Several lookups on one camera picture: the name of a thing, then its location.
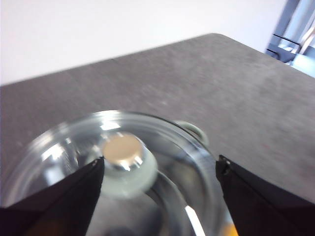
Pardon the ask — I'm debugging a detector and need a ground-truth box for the pale green electric steamer pot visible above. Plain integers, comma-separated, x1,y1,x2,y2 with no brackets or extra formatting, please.
0,112,229,236

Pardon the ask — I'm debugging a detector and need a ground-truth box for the grey background furniture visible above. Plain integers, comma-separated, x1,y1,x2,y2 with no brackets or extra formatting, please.
265,0,315,79

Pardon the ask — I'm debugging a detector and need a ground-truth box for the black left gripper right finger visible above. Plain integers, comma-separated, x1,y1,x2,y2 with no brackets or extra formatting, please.
215,154,315,236

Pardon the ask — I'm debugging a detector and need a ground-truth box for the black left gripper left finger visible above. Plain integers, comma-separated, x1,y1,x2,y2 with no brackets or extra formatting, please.
0,156,105,236

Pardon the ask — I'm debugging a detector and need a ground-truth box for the glass lid with green knob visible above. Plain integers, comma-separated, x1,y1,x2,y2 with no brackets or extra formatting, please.
1,110,223,236

